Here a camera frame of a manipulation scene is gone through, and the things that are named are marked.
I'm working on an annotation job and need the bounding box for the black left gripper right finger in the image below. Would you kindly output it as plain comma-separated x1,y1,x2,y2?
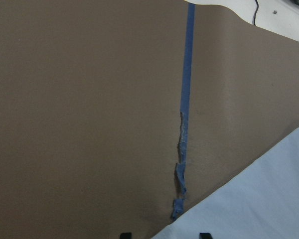
199,233,212,239

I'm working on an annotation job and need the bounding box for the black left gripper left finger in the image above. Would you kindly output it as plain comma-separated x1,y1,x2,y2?
120,232,132,239

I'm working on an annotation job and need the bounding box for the light blue t-shirt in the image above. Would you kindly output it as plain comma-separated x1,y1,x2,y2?
156,127,299,239

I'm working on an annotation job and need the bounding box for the black cable bundle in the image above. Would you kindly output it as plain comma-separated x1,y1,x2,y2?
252,0,260,26

